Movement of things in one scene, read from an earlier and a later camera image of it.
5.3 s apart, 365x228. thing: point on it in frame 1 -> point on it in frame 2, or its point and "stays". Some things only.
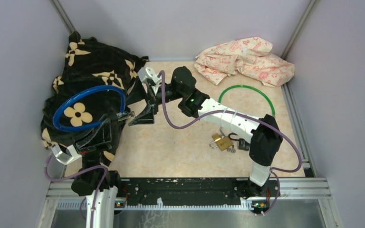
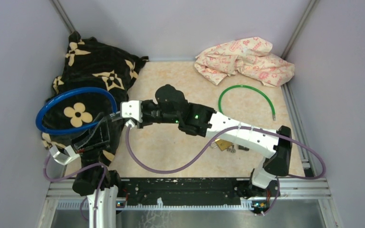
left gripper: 100,134 stays
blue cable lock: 121,116 -> 59,131
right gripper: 146,117 -> 145,124
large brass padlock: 224,142 stays
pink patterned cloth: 250,57 stays
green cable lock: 249,87 stays
